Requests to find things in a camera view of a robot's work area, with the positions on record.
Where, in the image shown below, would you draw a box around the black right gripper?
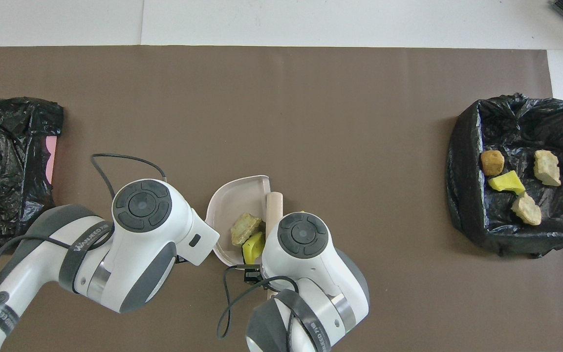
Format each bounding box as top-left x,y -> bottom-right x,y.
244,264 -> 263,286

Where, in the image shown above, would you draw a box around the yellow L-shaped sponge piece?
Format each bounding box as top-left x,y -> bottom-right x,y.
241,231 -> 266,264

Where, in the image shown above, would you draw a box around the striped bread roll piece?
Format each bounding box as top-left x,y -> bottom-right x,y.
230,212 -> 263,246

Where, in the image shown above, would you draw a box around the beige brush black bristles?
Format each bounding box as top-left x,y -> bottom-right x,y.
264,192 -> 285,233

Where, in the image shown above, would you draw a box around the beige plastic dustpan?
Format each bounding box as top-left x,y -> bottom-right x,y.
205,175 -> 272,267

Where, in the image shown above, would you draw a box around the green and yellow sponge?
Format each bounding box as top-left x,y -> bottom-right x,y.
488,170 -> 526,195

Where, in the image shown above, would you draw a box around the pale bread chunk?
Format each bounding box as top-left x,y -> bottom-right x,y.
534,150 -> 562,187

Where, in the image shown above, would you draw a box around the pink bin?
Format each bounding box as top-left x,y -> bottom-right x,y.
45,136 -> 58,184

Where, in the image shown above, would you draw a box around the black plastic trash bag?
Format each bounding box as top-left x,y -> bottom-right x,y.
445,93 -> 563,258
0,97 -> 65,247

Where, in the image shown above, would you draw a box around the brown table mat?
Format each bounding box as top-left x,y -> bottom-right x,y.
0,45 -> 563,352

